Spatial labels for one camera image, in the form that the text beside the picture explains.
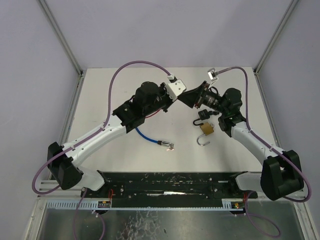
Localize red cable padlock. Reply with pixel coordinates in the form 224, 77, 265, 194
145, 109, 161, 119

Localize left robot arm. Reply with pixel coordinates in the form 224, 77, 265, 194
47, 80, 186, 191

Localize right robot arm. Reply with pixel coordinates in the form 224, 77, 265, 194
178, 82, 304, 201

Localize blue lock keys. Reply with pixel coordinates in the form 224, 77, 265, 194
166, 143, 174, 151

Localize black padlock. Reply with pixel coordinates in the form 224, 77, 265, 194
192, 109, 211, 126

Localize black-headed keys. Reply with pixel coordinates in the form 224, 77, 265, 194
210, 110, 220, 116

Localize large brass padlock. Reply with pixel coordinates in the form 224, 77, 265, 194
196, 122, 215, 147

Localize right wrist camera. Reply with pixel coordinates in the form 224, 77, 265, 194
207, 67, 219, 87

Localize blue cable lock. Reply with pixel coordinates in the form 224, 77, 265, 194
135, 127, 172, 147

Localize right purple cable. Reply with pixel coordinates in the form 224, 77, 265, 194
217, 66, 312, 237

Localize purple cable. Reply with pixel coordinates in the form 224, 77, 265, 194
31, 60, 173, 240
217, 66, 312, 237

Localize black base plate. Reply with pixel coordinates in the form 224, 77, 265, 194
84, 171, 258, 210

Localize grey slotted cable duct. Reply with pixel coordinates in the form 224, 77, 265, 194
46, 199, 245, 213

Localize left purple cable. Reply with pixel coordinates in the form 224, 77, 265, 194
31, 60, 173, 240

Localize aluminium frame post left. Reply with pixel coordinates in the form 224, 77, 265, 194
37, 0, 84, 76

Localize aluminium frame post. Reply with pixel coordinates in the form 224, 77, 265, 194
253, 0, 300, 76
37, 0, 84, 76

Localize aluminium frame post right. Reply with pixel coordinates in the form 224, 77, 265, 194
253, 0, 300, 76

